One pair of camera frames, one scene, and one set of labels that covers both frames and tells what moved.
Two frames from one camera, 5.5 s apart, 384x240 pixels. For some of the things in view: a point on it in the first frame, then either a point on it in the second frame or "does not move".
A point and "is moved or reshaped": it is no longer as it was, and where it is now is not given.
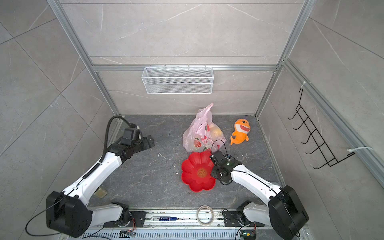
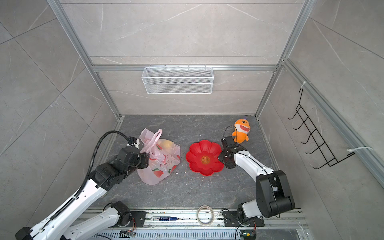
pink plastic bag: [201, 135] -> [164, 156]
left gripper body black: [142, 144] -> [141, 162]
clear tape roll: [212, 219] does not move
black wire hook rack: [327, 153] does not move
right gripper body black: [215, 173] -> [222, 156]
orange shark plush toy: [242, 127] does not move
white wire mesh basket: [176, 80] does not move
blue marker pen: [164, 218] does not move
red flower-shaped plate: [196, 171] is moved or reshaped
